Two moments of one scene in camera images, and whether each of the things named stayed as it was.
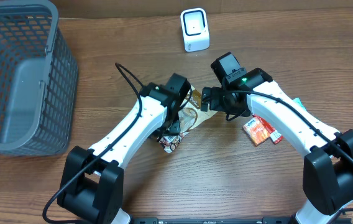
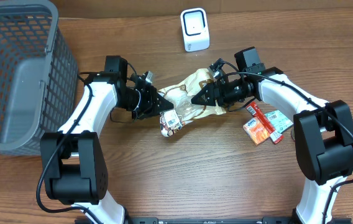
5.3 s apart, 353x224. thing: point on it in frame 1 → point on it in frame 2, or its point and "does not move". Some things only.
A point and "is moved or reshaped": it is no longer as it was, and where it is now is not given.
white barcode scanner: (194, 25) does not move
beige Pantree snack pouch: (191, 114) is moved or reshaped
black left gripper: (173, 128) → (143, 101)
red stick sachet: (275, 135) does not move
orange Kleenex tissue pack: (257, 131) does not move
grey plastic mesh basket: (27, 79) does not move
